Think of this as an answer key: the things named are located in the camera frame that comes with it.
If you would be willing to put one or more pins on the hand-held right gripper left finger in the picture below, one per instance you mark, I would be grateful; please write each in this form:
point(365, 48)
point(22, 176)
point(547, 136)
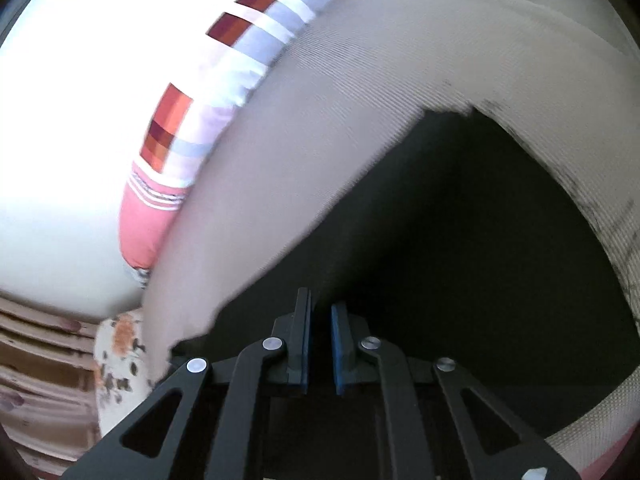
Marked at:
point(303, 350)

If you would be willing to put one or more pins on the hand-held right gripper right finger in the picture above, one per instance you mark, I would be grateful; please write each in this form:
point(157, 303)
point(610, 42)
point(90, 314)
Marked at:
point(339, 350)

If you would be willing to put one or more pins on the black pants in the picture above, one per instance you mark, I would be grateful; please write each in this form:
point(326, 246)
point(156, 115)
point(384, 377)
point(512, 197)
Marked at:
point(475, 240)

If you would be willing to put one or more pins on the white floral pillow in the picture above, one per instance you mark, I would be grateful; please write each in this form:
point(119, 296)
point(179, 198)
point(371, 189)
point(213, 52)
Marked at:
point(120, 360)

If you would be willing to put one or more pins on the pink checked long pillow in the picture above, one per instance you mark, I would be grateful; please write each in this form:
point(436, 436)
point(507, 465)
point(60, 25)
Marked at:
point(150, 220)

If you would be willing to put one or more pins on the beige ribbed bed sheet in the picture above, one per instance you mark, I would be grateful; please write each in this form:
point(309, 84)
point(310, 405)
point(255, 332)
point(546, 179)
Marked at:
point(350, 110)

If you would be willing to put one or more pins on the brown striped cloth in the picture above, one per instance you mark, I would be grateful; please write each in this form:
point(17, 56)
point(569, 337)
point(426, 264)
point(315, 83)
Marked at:
point(45, 360)

